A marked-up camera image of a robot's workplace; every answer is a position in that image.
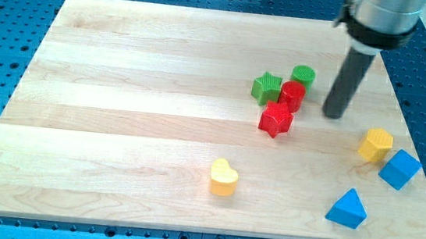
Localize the blue triangle block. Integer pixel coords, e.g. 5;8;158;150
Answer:
325;188;367;230

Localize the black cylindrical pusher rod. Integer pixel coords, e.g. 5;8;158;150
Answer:
322;48;375;119

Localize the green star block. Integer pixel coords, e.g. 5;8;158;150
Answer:
250;71;282;106

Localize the light wooden board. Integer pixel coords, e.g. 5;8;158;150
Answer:
0;0;426;239

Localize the red cylinder block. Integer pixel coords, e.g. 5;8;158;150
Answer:
279;80;307;113

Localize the blue cube block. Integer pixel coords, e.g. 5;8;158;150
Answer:
378;149;422;190

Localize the yellow heart block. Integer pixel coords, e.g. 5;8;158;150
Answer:
209;158;239;197

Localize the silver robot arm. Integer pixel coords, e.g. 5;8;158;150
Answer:
333;0;426;55

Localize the green cylinder block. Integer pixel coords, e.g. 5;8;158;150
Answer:
290;65;316;92

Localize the red star block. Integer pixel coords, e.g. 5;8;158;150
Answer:
257;102;294;139

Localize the yellow pentagon block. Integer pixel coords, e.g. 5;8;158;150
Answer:
357;127;394;162

